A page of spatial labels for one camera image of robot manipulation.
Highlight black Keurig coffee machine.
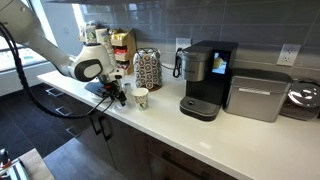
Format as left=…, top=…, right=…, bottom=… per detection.
left=179, top=40, right=239, bottom=122

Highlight wooden base cabinet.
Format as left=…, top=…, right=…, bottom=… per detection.
left=43, top=83, right=241, bottom=180

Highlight wooden side table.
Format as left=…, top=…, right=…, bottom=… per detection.
left=18, top=148, right=56, bottom=180

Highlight silver drawer handle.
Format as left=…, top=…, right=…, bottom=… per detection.
left=54, top=105, right=73, bottom=117
left=65, top=125, right=81, bottom=139
left=45, top=87, right=66, bottom=99

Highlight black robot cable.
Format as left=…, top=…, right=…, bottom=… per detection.
left=0, top=21, right=117, bottom=120

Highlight dark round appliance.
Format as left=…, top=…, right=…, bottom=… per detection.
left=279, top=78, right=320, bottom=122

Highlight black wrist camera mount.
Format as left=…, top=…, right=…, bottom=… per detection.
left=84, top=81, right=113, bottom=100

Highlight coffee pod carousel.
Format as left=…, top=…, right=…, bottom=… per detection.
left=133, top=47, right=163, bottom=92

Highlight wooden tiered packet organizer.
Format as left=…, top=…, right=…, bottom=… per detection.
left=109, top=28, right=138, bottom=76

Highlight shorter patterned paper cup stack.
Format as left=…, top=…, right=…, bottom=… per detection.
left=95, top=28, right=116, bottom=64

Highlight yellow tea packets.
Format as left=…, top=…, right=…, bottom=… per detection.
left=112, top=31, right=128, bottom=41

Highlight white plastic cup lid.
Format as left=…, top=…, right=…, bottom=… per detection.
left=111, top=100, right=130, bottom=113

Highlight tall patterned paper cup stack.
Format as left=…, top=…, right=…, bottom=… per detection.
left=84, top=24, right=99, bottom=46

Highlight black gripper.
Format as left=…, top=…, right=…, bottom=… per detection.
left=99, top=77, right=128, bottom=107

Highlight black cabinet door handle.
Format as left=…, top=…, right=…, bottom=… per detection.
left=89, top=114, right=103, bottom=136
left=99, top=114, right=114, bottom=142

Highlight black coffee machine cord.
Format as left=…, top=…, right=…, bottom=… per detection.
left=172, top=47, right=184, bottom=79

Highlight white wall outlet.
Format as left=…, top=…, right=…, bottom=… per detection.
left=175, top=37, right=192, bottom=53
left=276, top=43, right=302, bottom=67

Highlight silver metal box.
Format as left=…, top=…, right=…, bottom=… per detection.
left=222, top=68, right=294, bottom=123

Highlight red and black clamp device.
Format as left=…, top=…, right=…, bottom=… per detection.
left=0, top=148, right=29, bottom=180

